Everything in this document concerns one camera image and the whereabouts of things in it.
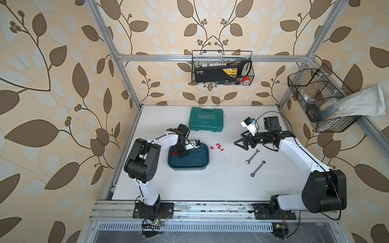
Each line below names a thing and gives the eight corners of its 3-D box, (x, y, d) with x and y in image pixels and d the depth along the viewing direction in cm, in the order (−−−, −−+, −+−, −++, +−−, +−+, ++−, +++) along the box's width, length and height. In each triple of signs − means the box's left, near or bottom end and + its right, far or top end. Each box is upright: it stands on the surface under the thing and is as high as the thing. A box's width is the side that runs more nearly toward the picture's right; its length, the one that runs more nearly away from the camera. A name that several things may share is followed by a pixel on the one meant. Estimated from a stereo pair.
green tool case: (188, 132, 107) (187, 128, 103) (189, 111, 120) (189, 107, 116) (224, 132, 107) (225, 127, 103) (222, 111, 120) (222, 106, 116)
